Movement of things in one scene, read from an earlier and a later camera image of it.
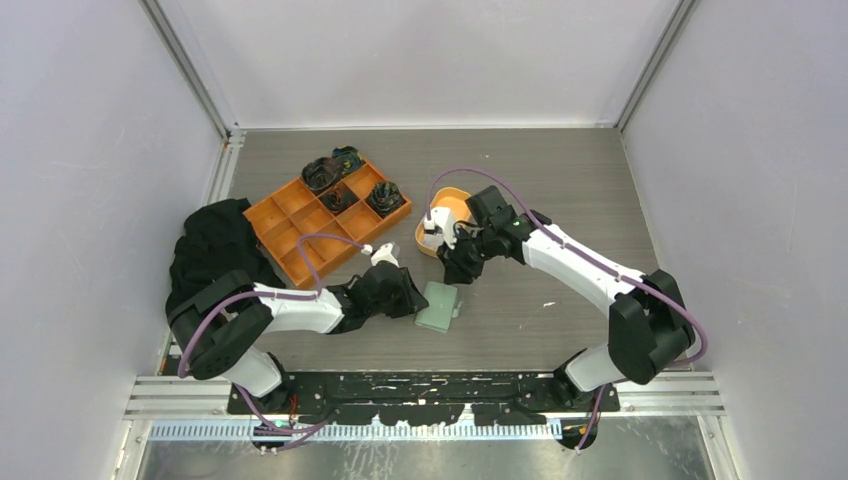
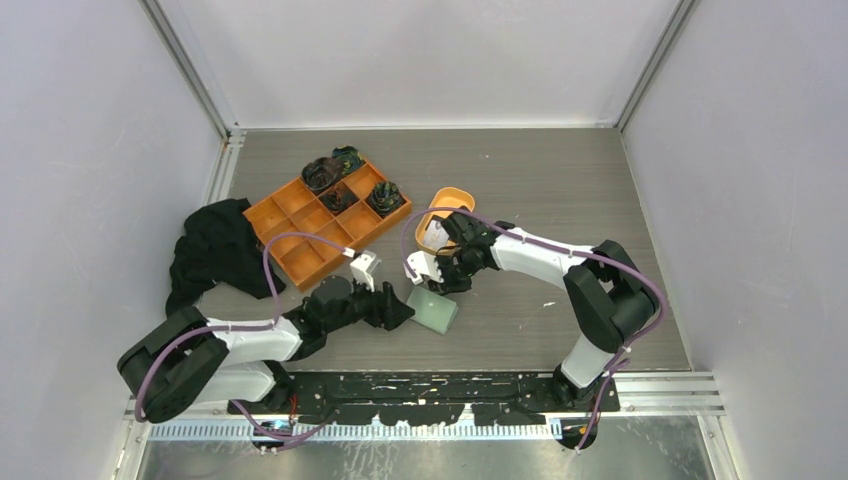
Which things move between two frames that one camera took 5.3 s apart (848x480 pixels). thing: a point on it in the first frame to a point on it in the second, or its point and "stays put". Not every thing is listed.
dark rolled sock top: (350, 157) stays put
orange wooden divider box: (358, 207) stays put
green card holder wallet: (443, 306) stays put
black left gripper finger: (417, 301) to (393, 311)
